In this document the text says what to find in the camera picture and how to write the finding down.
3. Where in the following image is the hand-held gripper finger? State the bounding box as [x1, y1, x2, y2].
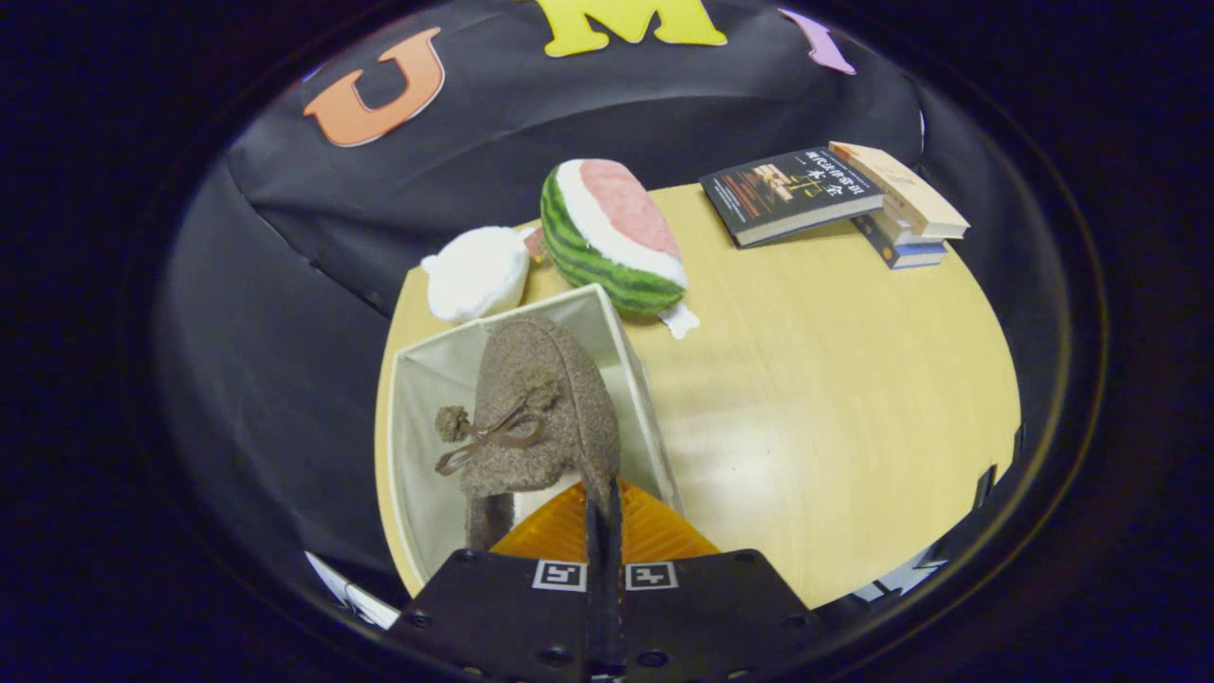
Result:
[607, 477, 826, 683]
[389, 481, 608, 683]

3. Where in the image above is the brown fuzzy shoe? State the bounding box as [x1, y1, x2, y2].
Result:
[434, 316, 624, 553]

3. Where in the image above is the beige storage box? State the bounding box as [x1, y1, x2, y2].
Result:
[387, 283, 684, 594]

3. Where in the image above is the white plush toy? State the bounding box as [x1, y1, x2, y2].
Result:
[420, 225, 537, 325]

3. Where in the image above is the watermelon slice plush toy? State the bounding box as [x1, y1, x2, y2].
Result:
[540, 158, 701, 340]

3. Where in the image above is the black book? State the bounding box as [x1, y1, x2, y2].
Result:
[700, 146, 886, 249]

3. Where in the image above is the blue book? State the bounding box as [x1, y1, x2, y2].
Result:
[851, 214, 949, 271]

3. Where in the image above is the beige book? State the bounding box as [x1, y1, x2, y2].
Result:
[829, 140, 971, 240]

